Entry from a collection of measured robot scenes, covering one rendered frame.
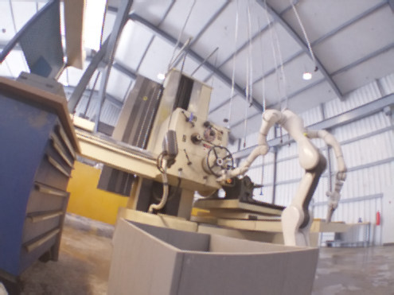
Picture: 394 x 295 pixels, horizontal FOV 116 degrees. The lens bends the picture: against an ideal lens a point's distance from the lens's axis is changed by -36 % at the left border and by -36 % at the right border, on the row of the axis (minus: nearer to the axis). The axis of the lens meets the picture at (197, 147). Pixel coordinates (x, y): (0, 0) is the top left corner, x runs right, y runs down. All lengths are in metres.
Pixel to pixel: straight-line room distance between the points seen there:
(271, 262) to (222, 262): 0.12
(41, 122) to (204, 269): 0.84
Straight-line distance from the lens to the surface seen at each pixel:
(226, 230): 2.53
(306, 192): 1.41
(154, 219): 2.09
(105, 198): 4.33
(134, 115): 2.88
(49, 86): 0.95
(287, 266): 0.45
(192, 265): 0.28
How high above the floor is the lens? 0.60
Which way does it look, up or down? 22 degrees up
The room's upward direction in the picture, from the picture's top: 10 degrees clockwise
